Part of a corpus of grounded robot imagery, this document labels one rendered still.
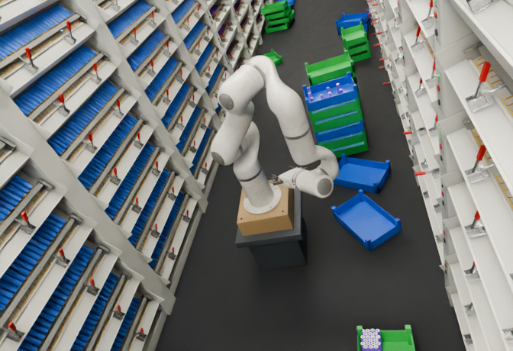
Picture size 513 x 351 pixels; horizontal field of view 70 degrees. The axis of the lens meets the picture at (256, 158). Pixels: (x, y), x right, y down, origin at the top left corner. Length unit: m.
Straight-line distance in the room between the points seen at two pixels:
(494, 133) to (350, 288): 1.21
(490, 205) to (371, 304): 0.98
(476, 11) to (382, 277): 1.33
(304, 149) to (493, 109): 0.59
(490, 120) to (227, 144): 0.93
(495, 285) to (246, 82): 0.83
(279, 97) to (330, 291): 1.03
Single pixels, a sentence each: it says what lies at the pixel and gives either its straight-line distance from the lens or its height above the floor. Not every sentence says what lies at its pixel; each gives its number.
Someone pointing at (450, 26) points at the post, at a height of 1.16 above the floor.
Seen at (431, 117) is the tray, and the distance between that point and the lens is 1.48.
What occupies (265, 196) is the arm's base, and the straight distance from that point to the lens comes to 1.67.
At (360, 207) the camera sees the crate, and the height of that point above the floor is 0.00.
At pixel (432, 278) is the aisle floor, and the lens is 1.83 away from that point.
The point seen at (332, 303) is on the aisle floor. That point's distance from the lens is 1.79.
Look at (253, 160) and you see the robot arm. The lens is 1.56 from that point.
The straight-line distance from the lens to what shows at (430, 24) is 1.20.
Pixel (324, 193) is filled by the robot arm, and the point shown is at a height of 0.63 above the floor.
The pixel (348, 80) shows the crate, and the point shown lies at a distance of 2.38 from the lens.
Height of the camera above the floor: 1.53
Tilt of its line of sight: 35 degrees down
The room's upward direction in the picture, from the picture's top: 23 degrees counter-clockwise
